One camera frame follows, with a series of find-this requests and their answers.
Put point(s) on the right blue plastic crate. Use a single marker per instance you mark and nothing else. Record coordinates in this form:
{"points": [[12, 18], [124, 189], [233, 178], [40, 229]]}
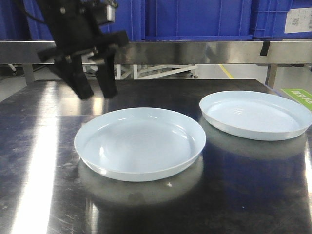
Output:
{"points": [[268, 17]]}

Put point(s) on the left steel shelf leg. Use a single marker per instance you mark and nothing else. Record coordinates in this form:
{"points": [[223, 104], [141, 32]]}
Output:
{"points": [[28, 73]]}

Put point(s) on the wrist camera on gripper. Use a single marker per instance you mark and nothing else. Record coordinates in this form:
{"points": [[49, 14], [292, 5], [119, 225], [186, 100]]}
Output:
{"points": [[104, 11]]}

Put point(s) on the white paper label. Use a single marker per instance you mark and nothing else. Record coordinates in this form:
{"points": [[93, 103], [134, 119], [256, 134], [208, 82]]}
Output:
{"points": [[298, 20]]}

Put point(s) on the white metal frame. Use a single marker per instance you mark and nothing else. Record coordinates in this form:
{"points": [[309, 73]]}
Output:
{"points": [[122, 71]]}

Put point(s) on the light blue plate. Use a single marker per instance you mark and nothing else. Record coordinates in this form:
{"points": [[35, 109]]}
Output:
{"points": [[140, 144], [255, 115]]}

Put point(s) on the blue plastic crate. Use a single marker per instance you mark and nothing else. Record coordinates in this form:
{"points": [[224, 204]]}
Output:
{"points": [[198, 20], [268, 17], [15, 25]]}

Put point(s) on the left blue plastic crate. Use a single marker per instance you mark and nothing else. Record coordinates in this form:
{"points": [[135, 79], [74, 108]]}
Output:
{"points": [[15, 25]]}

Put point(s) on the right steel shelf leg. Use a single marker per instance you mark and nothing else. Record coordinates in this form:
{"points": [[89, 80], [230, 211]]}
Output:
{"points": [[271, 75]]}

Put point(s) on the steel shelf leg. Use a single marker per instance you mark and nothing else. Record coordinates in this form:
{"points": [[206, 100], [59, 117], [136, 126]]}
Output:
{"points": [[271, 75], [28, 73]]}

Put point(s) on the stainless steel shelf rail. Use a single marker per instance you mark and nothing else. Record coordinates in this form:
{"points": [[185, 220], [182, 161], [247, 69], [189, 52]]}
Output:
{"points": [[215, 52]]}

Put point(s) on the middle blue plastic crate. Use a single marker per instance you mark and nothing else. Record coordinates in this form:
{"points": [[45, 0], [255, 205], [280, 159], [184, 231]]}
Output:
{"points": [[198, 20]]}

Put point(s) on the green floor sign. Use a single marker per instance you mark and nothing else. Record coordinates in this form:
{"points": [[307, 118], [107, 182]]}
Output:
{"points": [[300, 95]]}

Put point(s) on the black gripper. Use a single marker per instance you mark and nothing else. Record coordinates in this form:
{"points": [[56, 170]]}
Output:
{"points": [[75, 32]]}

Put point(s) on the black tape strip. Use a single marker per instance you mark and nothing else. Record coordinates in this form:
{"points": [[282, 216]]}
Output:
{"points": [[265, 48]]}

